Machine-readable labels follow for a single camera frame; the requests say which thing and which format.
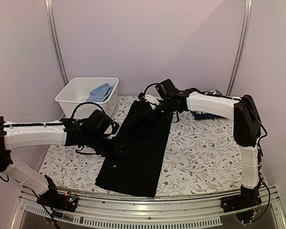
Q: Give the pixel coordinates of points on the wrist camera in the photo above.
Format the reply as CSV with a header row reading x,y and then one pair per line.
x,y
115,127
148,98

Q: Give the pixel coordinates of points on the light blue shirt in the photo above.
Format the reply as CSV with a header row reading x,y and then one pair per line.
x,y
100,94

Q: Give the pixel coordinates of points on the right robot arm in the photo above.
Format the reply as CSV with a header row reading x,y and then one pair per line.
x,y
241,110

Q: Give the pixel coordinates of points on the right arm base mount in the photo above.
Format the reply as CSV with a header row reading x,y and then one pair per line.
x,y
240,201

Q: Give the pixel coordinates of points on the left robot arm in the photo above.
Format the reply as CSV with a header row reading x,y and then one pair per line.
x,y
93,132

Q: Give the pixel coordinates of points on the floral patterned tablecloth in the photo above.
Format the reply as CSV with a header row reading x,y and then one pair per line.
x,y
201,157

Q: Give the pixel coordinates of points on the aluminium front rail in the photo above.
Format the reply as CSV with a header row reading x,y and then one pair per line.
x,y
202,211

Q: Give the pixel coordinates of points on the left aluminium frame post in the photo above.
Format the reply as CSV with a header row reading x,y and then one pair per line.
x,y
55,40

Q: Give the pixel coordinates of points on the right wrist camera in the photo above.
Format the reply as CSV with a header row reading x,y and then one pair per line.
x,y
148,98

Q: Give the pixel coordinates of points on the right aluminium frame post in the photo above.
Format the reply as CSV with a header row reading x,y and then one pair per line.
x,y
243,35

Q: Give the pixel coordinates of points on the dark blue folded shirt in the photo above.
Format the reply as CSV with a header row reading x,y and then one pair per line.
x,y
198,115

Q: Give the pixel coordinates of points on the black long sleeve shirt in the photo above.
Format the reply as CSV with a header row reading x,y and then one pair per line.
x,y
137,173

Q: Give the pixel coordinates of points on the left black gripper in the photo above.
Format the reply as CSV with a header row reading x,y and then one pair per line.
x,y
115,150

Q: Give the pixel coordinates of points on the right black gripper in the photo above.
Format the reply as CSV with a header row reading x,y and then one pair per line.
x,y
156,119

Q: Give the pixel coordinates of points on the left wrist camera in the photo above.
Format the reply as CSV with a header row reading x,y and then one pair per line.
x,y
115,127

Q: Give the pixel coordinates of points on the black white checkered shirt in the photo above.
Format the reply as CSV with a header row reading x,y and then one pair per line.
x,y
213,93

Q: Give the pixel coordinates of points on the aluminium frame post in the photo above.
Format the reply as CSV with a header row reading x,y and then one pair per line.
x,y
243,35
55,40

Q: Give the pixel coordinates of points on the white plastic bin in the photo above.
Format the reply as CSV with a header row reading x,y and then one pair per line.
x,y
77,91

